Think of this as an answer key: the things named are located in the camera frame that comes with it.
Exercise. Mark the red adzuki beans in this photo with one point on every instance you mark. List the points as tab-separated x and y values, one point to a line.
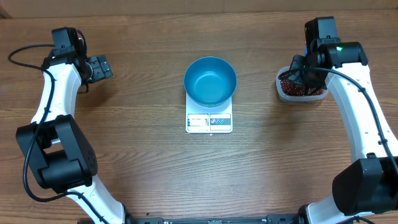
292	89

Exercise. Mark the clear plastic bean container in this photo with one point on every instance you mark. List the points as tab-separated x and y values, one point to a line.
296	99

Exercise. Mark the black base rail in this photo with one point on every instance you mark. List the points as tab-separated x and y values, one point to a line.
269	219

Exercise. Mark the white digital kitchen scale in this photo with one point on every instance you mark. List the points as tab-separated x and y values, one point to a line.
208	120

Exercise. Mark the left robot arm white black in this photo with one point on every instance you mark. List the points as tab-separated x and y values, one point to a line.
59	161

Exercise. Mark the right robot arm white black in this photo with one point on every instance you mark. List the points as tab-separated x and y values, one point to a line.
369	185

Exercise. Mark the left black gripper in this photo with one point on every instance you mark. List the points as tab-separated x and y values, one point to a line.
101	71

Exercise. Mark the blue plastic measuring scoop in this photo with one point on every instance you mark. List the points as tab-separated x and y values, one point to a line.
306	52

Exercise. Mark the blue metal bowl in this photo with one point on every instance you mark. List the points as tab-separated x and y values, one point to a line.
210	81

